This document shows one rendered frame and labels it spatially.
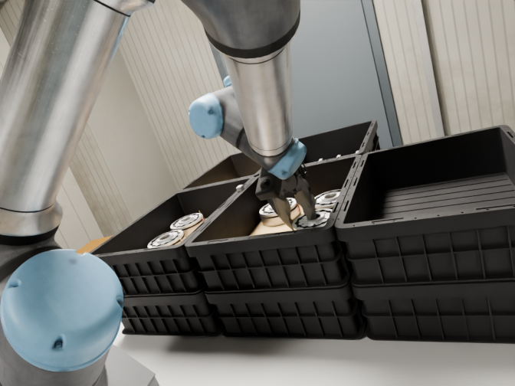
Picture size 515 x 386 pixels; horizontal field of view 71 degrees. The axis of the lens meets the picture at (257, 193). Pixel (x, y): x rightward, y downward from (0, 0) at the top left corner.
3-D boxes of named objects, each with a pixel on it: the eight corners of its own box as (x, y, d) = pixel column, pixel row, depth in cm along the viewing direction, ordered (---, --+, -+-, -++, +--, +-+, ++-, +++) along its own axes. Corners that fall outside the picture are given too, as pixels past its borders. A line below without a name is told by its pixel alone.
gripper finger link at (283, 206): (301, 221, 87) (293, 185, 84) (294, 233, 82) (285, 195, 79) (289, 222, 88) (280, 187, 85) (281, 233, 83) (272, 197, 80)
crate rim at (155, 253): (185, 257, 70) (180, 246, 70) (83, 268, 84) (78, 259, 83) (259, 182, 104) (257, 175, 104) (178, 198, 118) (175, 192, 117)
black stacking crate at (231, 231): (349, 292, 60) (332, 232, 57) (203, 298, 73) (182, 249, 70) (372, 197, 93) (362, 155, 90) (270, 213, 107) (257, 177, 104)
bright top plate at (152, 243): (167, 249, 92) (166, 247, 92) (140, 250, 98) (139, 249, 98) (190, 230, 101) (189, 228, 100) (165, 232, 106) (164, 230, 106)
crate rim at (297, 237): (335, 243, 57) (331, 229, 56) (185, 257, 70) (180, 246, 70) (365, 161, 91) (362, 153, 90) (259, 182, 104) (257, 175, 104)
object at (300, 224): (332, 229, 73) (332, 227, 73) (287, 234, 78) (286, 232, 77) (341, 207, 82) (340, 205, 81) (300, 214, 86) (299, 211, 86)
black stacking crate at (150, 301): (221, 341, 76) (200, 294, 73) (120, 338, 90) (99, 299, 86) (280, 245, 110) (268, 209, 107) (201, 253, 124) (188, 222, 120)
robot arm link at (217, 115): (236, 124, 61) (271, 106, 68) (187, 90, 63) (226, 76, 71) (225, 159, 66) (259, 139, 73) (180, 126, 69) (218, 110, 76)
